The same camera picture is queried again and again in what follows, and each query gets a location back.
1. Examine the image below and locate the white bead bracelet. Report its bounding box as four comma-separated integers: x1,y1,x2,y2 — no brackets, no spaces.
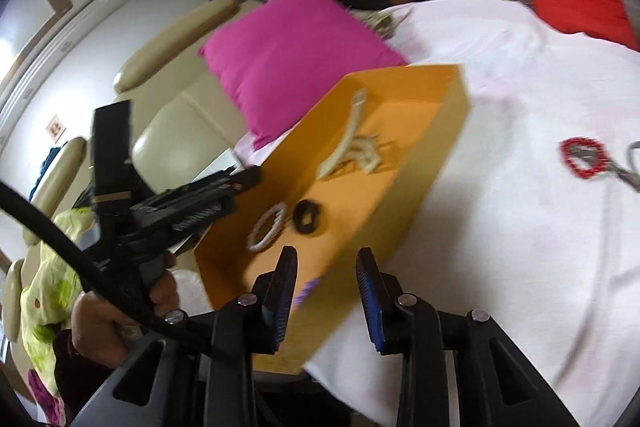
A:
246,202,289,253

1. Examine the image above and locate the beige leather armchair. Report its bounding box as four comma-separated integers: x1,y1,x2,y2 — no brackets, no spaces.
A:
0,0,261,343

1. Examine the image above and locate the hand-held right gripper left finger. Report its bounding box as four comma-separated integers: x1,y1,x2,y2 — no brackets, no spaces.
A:
65,246,299,427

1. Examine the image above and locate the white towel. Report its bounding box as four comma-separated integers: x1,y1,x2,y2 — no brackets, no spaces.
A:
235,0,640,427

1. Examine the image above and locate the metal wristwatch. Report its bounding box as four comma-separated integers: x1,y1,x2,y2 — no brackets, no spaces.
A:
570,142,640,192

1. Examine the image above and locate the person's left hand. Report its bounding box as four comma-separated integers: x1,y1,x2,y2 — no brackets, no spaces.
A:
72,269,181,368

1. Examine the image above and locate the small wall picture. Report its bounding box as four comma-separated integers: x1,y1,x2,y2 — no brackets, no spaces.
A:
45,114,67,142

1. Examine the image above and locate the red bead bracelet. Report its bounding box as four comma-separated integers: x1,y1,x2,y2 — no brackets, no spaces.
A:
559,137,608,180

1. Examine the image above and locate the pink pillow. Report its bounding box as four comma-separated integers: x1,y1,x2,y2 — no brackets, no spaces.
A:
197,0,408,150

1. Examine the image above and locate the orange cardboard box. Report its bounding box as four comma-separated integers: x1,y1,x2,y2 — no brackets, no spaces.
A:
192,63,471,375

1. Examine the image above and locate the black cable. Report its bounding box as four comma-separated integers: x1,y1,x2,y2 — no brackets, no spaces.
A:
0,179,211,358

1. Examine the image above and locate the black hair tie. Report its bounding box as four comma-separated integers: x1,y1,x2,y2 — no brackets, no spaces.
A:
292,199,326,238

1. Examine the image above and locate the beige hair claw clip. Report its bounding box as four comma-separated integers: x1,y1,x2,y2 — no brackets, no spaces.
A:
316,89,388,182

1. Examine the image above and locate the blue cloth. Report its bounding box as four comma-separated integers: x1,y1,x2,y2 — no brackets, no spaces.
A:
27,142,71,202

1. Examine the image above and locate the person's left forearm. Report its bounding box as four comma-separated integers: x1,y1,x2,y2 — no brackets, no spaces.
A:
52,332,126,423

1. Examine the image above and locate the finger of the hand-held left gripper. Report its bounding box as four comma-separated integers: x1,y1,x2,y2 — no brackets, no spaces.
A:
145,197,238,240
150,166,263,210

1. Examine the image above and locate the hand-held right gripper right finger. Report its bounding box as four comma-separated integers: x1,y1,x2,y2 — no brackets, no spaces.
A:
354,248,581,427

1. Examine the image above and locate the green floral cloth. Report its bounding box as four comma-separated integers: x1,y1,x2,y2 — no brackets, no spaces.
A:
20,207,101,413

